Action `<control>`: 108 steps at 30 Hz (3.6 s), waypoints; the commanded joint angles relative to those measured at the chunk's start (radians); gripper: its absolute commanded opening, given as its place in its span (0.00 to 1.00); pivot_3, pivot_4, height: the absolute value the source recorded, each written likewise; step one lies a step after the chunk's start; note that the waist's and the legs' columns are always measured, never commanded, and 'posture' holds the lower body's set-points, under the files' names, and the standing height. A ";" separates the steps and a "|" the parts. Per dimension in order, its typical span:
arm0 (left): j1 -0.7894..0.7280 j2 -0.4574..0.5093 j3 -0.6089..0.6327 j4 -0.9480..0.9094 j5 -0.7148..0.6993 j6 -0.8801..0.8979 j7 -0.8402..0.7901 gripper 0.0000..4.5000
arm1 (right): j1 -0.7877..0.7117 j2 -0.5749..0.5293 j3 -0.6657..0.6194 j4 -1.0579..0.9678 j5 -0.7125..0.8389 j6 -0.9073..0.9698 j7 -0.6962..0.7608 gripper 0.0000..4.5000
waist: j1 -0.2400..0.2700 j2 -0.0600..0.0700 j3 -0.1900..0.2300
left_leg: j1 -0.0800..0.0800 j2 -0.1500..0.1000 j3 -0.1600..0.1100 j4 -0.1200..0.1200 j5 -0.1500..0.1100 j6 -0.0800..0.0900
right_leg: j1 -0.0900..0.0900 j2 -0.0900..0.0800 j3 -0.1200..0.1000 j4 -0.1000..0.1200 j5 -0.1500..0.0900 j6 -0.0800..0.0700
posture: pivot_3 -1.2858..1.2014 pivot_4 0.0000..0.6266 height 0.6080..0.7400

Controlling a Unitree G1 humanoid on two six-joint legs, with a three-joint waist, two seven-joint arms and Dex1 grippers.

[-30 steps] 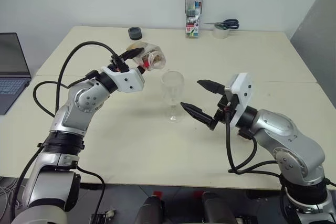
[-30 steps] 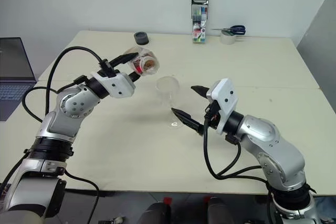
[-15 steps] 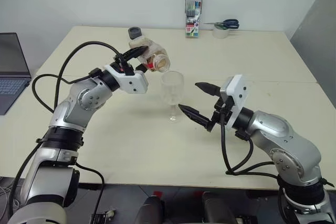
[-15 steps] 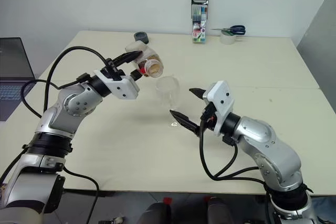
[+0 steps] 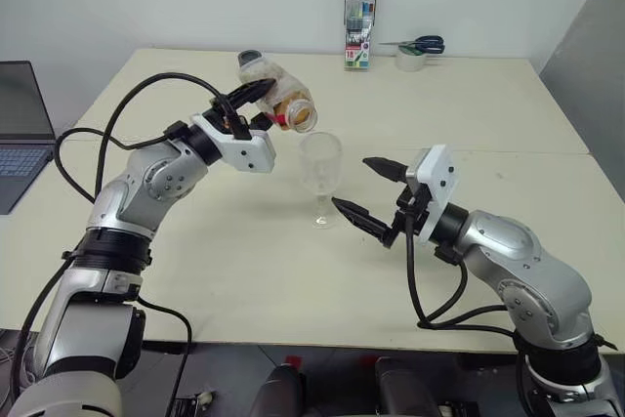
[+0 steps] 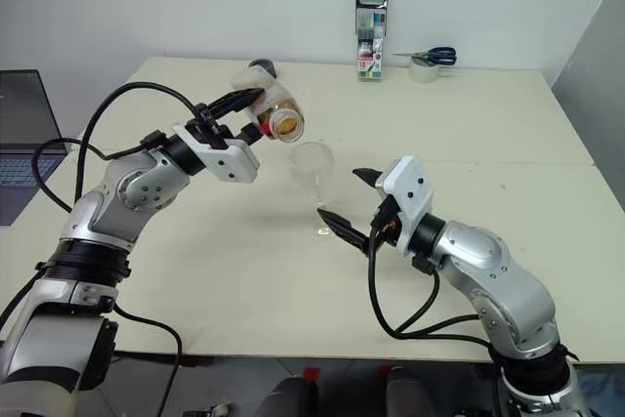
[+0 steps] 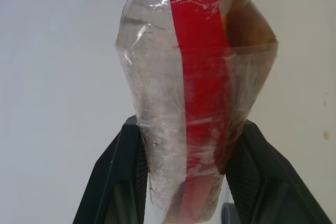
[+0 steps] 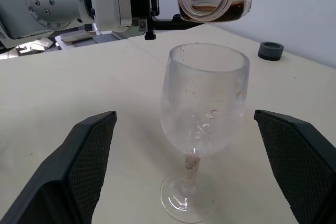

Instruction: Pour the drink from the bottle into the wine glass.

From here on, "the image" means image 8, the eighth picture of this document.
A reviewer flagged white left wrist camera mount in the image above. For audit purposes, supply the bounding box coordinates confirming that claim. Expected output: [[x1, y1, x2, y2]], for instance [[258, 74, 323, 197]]
[[87, 0, 148, 37]]

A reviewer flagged clear wine glass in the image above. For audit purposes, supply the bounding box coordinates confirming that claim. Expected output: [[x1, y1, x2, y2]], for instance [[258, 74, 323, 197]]
[[159, 42, 251, 222]]

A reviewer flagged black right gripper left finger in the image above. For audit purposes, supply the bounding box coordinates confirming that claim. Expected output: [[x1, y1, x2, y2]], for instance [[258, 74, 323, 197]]
[[0, 110, 118, 224]]

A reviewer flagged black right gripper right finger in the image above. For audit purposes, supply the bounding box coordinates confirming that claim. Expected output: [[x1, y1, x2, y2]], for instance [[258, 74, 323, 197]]
[[253, 109, 336, 224]]

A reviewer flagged ribbed round bottle cap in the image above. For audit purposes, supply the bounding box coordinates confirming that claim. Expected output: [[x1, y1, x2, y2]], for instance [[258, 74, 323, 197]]
[[257, 41, 285, 62]]

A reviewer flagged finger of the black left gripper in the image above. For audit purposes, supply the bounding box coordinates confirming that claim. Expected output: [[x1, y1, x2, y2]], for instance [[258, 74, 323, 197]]
[[153, 13, 208, 31]]

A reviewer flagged grey flat block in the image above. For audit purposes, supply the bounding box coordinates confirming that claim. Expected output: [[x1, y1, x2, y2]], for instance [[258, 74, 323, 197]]
[[59, 30, 94, 44]]

